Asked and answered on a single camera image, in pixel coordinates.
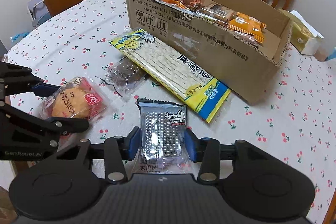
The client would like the yellow blue fish snack pack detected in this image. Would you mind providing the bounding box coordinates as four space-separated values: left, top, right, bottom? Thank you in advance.
109 28 231 123

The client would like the brown biscuit packet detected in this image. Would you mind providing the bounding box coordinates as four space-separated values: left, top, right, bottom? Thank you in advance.
197 2 236 27

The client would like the gold tissue box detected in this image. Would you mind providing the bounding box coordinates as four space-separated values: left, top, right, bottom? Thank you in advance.
279 9 324 56

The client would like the small orange snack packet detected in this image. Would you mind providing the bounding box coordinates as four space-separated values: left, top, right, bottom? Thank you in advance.
228 12 266 45

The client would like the cardboard box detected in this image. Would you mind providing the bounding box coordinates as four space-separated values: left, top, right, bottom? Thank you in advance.
126 0 292 105

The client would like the silver black snack packet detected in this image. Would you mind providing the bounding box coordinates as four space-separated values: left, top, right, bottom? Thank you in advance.
132 99 192 174

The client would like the brown orange snack bag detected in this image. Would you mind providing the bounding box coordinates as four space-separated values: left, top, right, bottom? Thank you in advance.
162 0 204 12

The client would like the blue small box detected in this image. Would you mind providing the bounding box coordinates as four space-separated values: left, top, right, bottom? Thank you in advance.
325 47 336 61

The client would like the cherry print tablecloth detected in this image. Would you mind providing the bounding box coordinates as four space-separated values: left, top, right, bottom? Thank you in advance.
7 0 335 223

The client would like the round cake red packet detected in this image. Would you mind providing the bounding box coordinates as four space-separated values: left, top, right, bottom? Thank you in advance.
38 77 109 120

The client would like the dark dried fruit packet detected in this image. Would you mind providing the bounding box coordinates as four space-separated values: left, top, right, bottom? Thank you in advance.
97 56 149 101

